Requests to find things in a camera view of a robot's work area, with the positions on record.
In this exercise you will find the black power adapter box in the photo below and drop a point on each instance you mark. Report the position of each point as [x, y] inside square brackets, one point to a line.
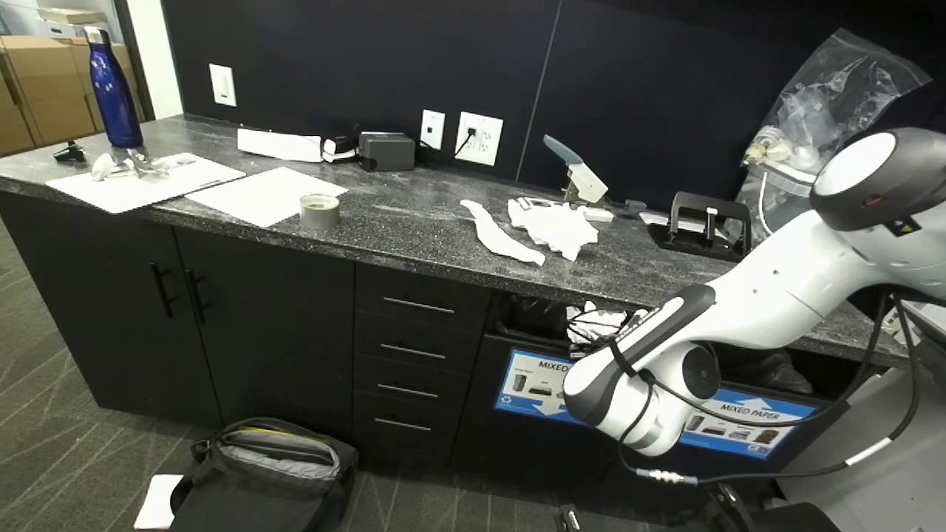
[388, 152]

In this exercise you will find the small black clip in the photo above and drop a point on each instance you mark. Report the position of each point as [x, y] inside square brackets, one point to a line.
[69, 152]

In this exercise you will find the dark grey counter cabinet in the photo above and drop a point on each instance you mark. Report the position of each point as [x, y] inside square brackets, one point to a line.
[276, 326]

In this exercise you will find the blue metal water bottle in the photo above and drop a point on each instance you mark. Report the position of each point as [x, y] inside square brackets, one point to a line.
[113, 93]

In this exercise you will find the small white scrap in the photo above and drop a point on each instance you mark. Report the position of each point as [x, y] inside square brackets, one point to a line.
[654, 215]

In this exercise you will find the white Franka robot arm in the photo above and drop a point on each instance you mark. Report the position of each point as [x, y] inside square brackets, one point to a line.
[786, 282]

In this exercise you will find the long white paper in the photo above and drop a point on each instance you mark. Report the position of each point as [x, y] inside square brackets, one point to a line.
[504, 235]

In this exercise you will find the narrow white wall plate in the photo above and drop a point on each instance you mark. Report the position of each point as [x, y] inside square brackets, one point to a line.
[431, 128]
[221, 82]

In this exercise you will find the small dark round disc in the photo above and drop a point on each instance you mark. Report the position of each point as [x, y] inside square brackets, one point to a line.
[626, 207]

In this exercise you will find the white power strip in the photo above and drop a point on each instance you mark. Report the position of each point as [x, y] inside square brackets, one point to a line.
[282, 144]

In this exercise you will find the black bin liner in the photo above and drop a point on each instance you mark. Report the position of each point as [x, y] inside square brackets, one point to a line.
[777, 369]
[526, 313]

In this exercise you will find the blue mixed paper sign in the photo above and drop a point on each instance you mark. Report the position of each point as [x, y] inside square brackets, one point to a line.
[526, 384]
[749, 433]

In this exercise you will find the small white flat piece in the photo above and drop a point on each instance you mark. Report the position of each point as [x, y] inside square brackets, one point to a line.
[598, 214]

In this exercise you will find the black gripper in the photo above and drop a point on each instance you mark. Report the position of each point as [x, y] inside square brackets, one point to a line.
[588, 350]

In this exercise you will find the black backpack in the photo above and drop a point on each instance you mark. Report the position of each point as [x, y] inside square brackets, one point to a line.
[261, 473]

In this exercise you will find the clear plastic bag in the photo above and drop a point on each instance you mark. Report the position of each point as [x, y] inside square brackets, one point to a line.
[838, 88]

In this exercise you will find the wide crumpled white paper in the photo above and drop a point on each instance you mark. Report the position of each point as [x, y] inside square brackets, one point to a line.
[552, 226]

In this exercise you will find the white tape roll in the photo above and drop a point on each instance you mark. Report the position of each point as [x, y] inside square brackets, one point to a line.
[320, 201]

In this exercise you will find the flat white paper sheet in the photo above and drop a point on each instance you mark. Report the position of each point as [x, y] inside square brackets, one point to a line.
[267, 195]
[136, 180]

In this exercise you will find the brown cardboard box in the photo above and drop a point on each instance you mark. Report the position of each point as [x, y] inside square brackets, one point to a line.
[44, 88]

